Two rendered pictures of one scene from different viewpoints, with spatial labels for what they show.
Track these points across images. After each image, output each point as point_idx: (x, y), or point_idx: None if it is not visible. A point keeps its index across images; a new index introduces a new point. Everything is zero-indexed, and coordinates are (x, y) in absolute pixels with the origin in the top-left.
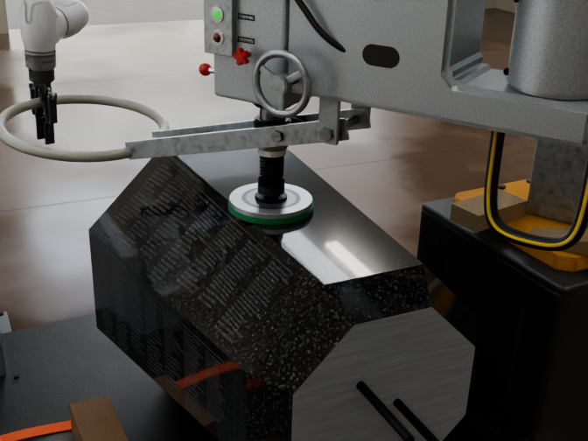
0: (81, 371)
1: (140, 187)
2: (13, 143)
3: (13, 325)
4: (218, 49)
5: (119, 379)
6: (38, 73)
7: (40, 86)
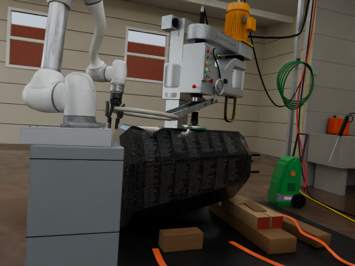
0: None
1: (143, 140)
2: (169, 114)
3: None
4: (205, 79)
5: (124, 243)
6: (122, 94)
7: (118, 101)
